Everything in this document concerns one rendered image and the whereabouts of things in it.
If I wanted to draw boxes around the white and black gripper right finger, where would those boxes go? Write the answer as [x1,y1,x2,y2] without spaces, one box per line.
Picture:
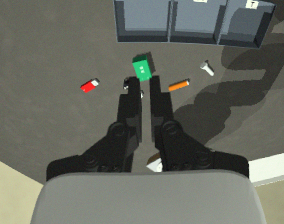
[149,75,250,179]

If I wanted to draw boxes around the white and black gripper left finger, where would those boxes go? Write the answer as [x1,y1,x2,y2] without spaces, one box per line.
[46,76,142,182]

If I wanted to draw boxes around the black die with white pips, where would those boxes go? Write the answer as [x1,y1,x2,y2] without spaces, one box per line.
[123,79,129,90]

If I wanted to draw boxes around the grey hex-head bolt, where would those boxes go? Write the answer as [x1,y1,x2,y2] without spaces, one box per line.
[200,62,214,76]

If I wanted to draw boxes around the red usb stick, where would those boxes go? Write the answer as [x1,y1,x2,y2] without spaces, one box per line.
[81,79,99,92]

